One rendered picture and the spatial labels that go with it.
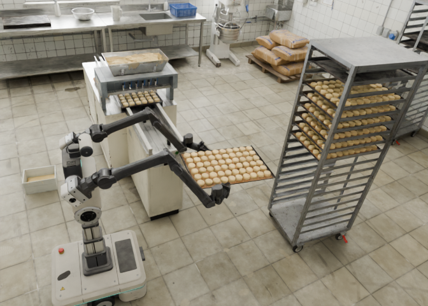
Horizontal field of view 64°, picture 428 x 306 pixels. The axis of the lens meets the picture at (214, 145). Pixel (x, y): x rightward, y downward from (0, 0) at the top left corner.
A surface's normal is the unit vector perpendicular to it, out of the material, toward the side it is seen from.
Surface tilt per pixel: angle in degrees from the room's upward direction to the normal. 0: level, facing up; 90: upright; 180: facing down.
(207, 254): 0
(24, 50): 90
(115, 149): 90
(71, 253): 0
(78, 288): 0
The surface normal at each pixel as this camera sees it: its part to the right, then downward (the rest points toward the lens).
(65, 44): 0.48, 0.55
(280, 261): 0.08, -0.81
